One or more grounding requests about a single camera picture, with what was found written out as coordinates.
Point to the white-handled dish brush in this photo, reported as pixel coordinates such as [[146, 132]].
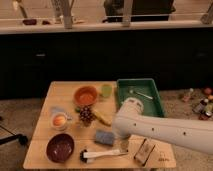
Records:
[[86, 155]]

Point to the small red bowl on counter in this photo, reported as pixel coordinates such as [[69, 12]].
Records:
[[29, 21]]

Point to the glass cup with orange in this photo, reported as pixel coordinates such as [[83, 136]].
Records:
[[59, 121]]

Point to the orange bowl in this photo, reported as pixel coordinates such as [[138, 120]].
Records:
[[85, 96]]

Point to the bunch of purple grapes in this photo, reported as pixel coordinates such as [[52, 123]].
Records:
[[86, 115]]

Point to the brown card box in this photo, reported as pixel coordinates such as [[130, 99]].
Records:
[[144, 152]]

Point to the blue sponge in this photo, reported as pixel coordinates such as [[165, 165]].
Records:
[[103, 137]]

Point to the dark red bowl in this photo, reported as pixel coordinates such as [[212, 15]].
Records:
[[60, 148]]

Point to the black chair base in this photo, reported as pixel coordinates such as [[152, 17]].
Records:
[[22, 139]]

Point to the yellow banana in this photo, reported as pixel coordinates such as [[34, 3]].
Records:
[[102, 118]]

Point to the light wooden table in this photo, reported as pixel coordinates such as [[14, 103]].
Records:
[[60, 94]]

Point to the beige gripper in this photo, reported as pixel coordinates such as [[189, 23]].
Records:
[[123, 145]]

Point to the metal spoon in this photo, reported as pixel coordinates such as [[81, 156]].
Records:
[[141, 94]]

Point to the green cup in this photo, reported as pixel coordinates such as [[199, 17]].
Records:
[[106, 90]]

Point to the green plastic tray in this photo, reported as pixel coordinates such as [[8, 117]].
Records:
[[146, 86]]

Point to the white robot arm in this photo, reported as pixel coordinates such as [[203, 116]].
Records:
[[193, 134]]

